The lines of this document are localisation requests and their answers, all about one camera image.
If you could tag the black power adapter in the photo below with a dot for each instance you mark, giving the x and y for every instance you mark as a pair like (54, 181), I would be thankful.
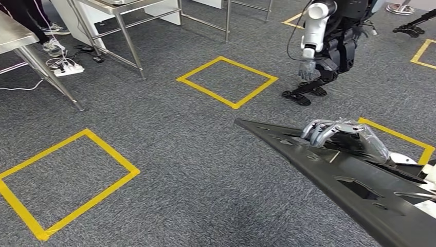
(98, 59)
(85, 48)

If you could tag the black plastic panel with cutouts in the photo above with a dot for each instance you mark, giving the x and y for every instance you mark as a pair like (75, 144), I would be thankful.
(340, 177)

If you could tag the white power strip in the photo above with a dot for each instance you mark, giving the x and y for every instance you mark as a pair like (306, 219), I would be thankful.
(69, 70)

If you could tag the black stand leg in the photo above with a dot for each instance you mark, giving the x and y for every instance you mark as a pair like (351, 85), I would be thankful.
(410, 30)

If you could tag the white cabinet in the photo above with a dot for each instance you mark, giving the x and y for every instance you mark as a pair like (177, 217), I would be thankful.
(81, 24)

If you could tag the person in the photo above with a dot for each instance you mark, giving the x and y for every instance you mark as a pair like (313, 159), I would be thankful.
(20, 13)

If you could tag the chrome stanchion base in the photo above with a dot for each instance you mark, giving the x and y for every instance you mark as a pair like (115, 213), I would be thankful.
(400, 8)

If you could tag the black and white humanoid robot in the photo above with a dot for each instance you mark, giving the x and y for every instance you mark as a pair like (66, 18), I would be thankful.
(340, 44)

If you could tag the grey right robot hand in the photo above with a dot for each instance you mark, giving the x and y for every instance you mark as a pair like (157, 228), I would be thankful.
(364, 139)

